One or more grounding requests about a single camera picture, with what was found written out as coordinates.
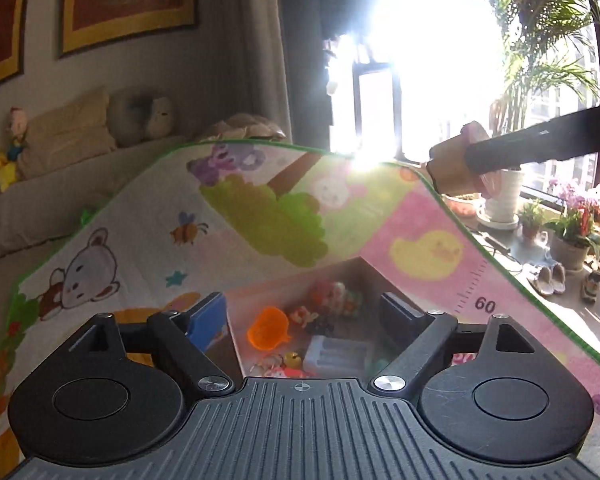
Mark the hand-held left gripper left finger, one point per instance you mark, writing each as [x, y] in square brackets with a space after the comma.
[207, 322]

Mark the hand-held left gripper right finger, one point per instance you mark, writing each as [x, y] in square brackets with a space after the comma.
[400, 322]

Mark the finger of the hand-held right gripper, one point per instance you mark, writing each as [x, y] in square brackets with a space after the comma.
[540, 142]

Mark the orange plastic cup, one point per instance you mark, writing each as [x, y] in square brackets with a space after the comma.
[267, 332]

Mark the pink cardboard box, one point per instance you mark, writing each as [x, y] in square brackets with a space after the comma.
[360, 275]

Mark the white plastic tray toy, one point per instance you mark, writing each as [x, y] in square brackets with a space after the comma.
[337, 355]

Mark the pink round face toy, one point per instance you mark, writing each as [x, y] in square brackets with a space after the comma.
[332, 297]

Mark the red and white toy figurine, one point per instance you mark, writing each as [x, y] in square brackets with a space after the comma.
[312, 322]

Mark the brown and cream pudding toy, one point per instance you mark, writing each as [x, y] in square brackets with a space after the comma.
[450, 165]

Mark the white plant pot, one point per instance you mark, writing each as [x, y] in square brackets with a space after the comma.
[502, 200]

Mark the small green potted plant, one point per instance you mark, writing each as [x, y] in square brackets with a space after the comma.
[532, 220]

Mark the colourful cartoon play mat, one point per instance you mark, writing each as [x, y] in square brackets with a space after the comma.
[180, 240]

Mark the small yellow toy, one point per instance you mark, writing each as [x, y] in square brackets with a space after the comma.
[292, 360]

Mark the pink flowering potted plant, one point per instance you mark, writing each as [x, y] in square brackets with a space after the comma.
[577, 230]

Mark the palm plant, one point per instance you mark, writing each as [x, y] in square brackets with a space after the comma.
[535, 35]

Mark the pair of grey shoes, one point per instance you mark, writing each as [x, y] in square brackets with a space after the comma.
[547, 280]

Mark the grey sofa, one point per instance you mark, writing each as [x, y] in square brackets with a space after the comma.
[55, 210]

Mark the beige patterned cushion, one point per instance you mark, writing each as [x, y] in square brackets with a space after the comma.
[245, 127]

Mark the white plush bear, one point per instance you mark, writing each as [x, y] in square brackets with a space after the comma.
[161, 117]

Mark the beige pillow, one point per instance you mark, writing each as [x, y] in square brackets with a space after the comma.
[65, 132]

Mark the grey curtain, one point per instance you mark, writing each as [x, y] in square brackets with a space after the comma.
[300, 60]

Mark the cartoon boy doll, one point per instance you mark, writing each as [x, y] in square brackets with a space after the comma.
[16, 132]

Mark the wide framed wall picture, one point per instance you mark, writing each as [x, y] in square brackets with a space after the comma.
[130, 0]

